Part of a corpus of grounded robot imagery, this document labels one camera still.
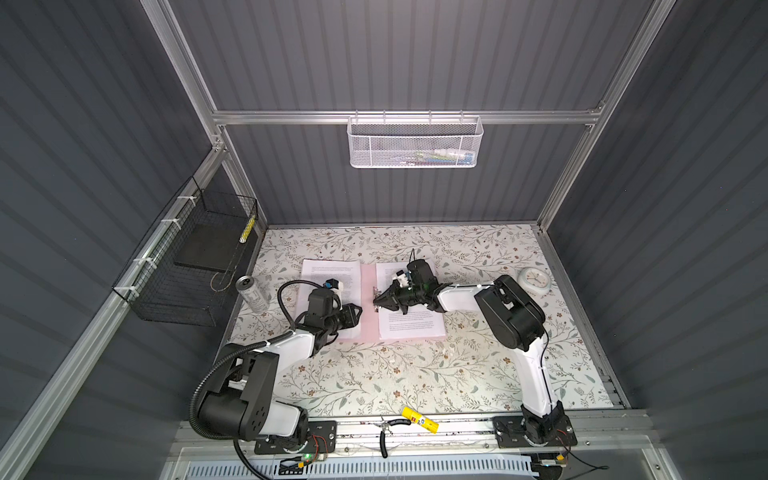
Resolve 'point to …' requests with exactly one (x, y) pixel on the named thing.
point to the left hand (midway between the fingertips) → (357, 309)
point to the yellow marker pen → (415, 416)
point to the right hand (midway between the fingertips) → (376, 303)
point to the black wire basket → (185, 271)
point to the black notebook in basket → (211, 246)
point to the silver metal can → (247, 287)
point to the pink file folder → (369, 332)
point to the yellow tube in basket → (247, 229)
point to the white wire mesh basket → (415, 142)
